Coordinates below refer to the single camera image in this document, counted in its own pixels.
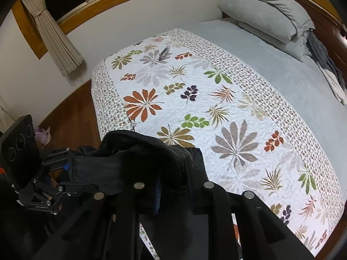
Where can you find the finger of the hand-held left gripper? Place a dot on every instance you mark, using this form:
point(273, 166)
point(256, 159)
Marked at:
point(73, 188)
point(57, 153)

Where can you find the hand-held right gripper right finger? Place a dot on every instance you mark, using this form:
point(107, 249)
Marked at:
point(217, 208)

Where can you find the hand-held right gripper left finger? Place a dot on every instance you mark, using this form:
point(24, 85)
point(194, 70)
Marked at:
point(157, 197)

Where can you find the black pants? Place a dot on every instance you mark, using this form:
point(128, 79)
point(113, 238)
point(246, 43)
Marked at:
point(130, 151)

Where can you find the purple white bag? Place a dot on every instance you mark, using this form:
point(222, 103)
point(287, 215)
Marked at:
point(43, 135)

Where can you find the floral quilt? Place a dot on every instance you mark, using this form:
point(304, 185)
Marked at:
point(217, 100)

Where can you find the tied beige curtain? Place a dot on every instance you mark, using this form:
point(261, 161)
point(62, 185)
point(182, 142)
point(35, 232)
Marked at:
point(54, 38)

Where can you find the white cloth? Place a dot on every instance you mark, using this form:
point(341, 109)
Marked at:
point(336, 86)

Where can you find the flat grey pillow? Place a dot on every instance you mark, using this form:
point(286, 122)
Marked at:
point(284, 43)

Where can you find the dark grey blanket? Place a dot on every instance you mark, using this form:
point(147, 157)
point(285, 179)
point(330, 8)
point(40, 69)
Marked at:
point(322, 57)

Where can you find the large grey pillow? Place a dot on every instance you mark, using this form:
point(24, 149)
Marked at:
point(260, 8)

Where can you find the dark wooden headboard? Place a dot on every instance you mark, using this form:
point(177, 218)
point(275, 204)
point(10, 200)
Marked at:
point(325, 24)

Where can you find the wide wooden frame window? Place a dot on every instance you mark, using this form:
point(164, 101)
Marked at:
point(108, 0)

